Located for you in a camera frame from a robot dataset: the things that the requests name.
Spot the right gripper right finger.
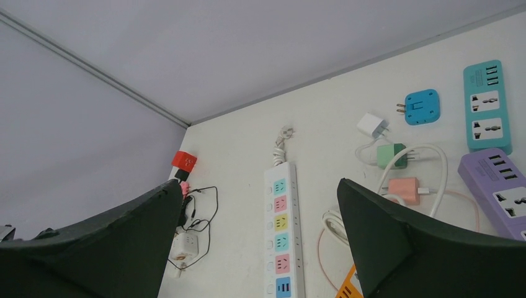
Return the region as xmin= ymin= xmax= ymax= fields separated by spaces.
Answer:
xmin=337 ymin=178 xmax=525 ymax=297

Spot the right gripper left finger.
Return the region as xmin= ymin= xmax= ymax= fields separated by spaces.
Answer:
xmin=1 ymin=179 xmax=183 ymax=297

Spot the orange power strip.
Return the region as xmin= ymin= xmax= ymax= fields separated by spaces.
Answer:
xmin=336 ymin=264 xmax=364 ymax=298

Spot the white cartoon cube adapter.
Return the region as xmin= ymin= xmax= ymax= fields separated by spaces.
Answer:
xmin=169 ymin=232 xmax=198 ymax=263

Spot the red cube plug adapter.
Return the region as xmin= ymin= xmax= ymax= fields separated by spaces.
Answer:
xmin=171 ymin=150 xmax=197 ymax=173

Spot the long white power strip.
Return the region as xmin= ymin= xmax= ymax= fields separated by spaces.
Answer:
xmin=264 ymin=126 xmax=306 ymax=297

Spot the black power adapter brick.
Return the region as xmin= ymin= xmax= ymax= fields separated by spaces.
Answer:
xmin=177 ymin=196 xmax=196 ymax=227

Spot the small black adapter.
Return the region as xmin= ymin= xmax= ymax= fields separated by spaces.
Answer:
xmin=174 ymin=169 xmax=190 ymax=183

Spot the white flat plug adapter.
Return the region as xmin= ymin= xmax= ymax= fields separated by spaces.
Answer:
xmin=166 ymin=262 xmax=184 ymax=279

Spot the pink plug adapter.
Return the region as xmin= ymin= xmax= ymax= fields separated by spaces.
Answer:
xmin=381 ymin=178 xmax=430 ymax=205

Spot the green plug adapter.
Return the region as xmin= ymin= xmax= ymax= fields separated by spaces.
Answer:
xmin=376 ymin=143 xmax=419 ymax=169

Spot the white charger plug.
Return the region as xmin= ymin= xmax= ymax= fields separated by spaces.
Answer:
xmin=357 ymin=112 xmax=388 ymax=139

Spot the blue plug adapter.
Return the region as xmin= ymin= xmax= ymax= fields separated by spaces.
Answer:
xmin=396 ymin=89 xmax=440 ymax=126

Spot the purple power strip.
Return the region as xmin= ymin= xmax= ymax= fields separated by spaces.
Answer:
xmin=458 ymin=148 xmax=525 ymax=241

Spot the teal power strip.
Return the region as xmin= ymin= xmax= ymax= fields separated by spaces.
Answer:
xmin=463 ymin=60 xmax=512 ymax=155

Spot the white bundled cable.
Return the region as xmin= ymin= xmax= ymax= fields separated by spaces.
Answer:
xmin=354 ymin=137 xmax=448 ymax=219

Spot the white power strip cable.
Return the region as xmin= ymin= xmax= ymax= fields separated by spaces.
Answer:
xmin=321 ymin=209 xmax=350 ymax=248

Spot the pink thin cable loop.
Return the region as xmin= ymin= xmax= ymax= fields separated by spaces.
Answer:
xmin=316 ymin=189 xmax=481 ymax=293

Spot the black thin cable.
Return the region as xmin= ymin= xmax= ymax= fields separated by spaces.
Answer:
xmin=167 ymin=186 xmax=219 ymax=271

